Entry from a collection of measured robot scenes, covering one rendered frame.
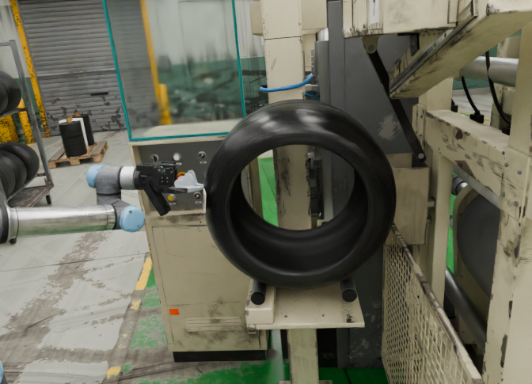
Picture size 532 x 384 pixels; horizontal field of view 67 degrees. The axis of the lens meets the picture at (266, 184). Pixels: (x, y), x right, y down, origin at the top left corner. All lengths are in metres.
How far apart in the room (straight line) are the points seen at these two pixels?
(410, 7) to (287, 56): 0.67
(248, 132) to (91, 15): 9.46
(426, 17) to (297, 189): 0.86
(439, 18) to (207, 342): 1.96
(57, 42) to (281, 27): 9.44
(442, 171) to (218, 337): 1.45
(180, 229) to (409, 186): 1.10
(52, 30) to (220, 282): 9.14
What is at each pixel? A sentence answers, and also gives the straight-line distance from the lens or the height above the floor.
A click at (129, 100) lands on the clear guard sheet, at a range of 1.95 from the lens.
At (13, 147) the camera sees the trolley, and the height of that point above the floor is 0.79.
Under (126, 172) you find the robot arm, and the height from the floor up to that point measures 1.30.
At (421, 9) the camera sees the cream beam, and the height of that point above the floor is 1.67.
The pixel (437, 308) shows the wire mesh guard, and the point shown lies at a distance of 1.11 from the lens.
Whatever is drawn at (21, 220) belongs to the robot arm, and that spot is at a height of 1.28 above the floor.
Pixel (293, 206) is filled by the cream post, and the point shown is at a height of 1.05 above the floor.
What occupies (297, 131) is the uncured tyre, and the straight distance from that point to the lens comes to 1.09.
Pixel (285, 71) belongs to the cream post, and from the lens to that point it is 1.43.
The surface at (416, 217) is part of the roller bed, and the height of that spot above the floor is 1.01.
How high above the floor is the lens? 1.64
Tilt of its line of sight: 19 degrees down
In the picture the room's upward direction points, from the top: 5 degrees counter-clockwise
